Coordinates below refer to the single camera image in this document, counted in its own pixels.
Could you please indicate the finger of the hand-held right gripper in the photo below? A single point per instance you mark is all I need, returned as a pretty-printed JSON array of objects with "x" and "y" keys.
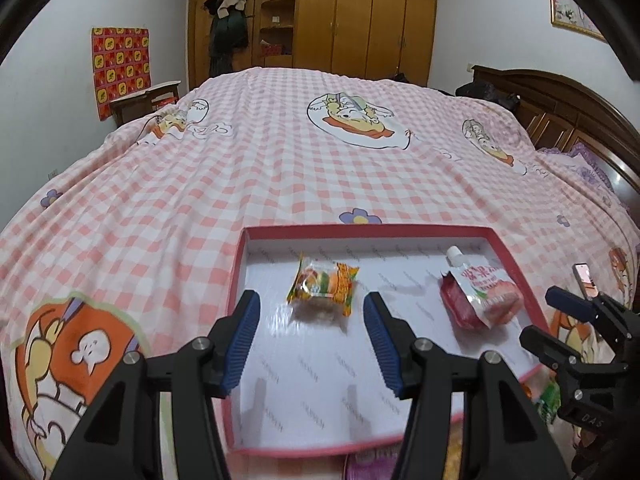
[
  {"x": 542, "y": 342},
  {"x": 565, "y": 301}
]

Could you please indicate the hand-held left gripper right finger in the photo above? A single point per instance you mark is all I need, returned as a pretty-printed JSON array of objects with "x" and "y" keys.
[{"x": 382, "y": 340}]

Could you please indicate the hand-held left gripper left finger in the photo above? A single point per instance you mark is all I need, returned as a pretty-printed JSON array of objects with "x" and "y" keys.
[{"x": 242, "y": 340}]

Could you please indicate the shallow red cardboard box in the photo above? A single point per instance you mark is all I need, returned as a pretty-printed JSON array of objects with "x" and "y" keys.
[{"x": 310, "y": 375}]

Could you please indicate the pink spouted drink pouch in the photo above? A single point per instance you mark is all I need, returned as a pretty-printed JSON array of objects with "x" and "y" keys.
[{"x": 480, "y": 295}]

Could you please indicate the orange snack packet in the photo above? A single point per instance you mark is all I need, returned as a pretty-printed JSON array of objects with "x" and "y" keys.
[{"x": 325, "y": 280}]

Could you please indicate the purple snack packet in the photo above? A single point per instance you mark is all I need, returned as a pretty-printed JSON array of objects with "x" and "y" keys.
[{"x": 370, "y": 467}]

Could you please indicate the long yellow cracker packet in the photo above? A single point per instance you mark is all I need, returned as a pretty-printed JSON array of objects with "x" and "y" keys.
[{"x": 457, "y": 462}]

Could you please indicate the smartphone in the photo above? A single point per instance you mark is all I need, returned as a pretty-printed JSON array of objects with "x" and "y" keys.
[{"x": 582, "y": 275}]

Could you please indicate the large green pea packet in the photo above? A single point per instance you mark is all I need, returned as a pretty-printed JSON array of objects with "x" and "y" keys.
[{"x": 550, "y": 397}]

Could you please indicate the purple pillow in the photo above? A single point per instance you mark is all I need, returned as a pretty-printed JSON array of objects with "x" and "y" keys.
[{"x": 585, "y": 160}]

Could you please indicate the pink checked printed blanket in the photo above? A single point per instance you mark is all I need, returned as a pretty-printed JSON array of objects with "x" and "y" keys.
[{"x": 250, "y": 185}]

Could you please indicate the dark wooden headboard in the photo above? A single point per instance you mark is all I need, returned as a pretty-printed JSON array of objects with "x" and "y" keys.
[{"x": 565, "y": 105}]

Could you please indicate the black bag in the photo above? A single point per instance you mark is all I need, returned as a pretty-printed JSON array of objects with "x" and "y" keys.
[{"x": 482, "y": 91}]

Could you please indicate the dark wooden nightstand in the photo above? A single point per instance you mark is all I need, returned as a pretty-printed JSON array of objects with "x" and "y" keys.
[{"x": 127, "y": 107}]

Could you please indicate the red shelf box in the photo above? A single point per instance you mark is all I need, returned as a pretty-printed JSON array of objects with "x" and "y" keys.
[{"x": 272, "y": 50}]

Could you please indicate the dark hanging coat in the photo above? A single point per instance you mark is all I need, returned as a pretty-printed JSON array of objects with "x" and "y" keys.
[{"x": 227, "y": 30}]

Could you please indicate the wooden wardrobe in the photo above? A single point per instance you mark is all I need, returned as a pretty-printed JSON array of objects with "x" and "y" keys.
[{"x": 370, "y": 20}]

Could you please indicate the framed wall picture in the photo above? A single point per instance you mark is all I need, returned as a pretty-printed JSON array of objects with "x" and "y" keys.
[{"x": 572, "y": 10}]

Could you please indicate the red yellow patterned wall cloth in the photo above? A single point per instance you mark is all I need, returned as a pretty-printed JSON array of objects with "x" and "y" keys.
[{"x": 120, "y": 70}]

